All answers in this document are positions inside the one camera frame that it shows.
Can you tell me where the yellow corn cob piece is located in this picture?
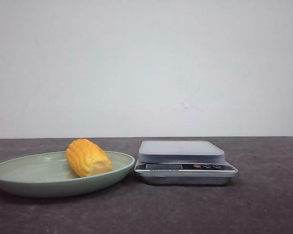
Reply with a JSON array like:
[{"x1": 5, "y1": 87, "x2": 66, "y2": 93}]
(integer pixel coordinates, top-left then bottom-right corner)
[{"x1": 65, "y1": 138, "x2": 113, "y2": 177}]

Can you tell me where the light green round plate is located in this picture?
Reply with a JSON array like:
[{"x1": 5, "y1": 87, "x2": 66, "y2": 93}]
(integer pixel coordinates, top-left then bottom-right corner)
[{"x1": 0, "y1": 151, "x2": 135, "y2": 198}]

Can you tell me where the silver digital kitchen scale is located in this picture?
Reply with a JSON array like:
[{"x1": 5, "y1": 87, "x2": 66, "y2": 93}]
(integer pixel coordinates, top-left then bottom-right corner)
[{"x1": 134, "y1": 140, "x2": 238, "y2": 185}]

